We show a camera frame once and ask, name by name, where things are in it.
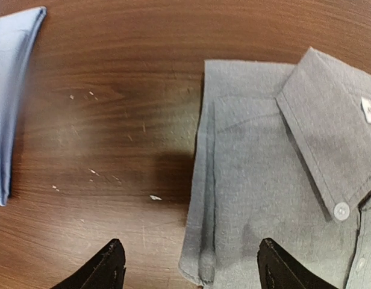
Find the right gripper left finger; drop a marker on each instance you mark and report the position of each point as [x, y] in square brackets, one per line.
[106, 269]

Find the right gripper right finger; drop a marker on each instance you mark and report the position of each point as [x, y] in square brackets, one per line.
[280, 270]

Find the grey shirt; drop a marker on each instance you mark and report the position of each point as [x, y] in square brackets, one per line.
[283, 151]

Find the light blue shirt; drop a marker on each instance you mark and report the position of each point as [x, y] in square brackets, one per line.
[18, 33]

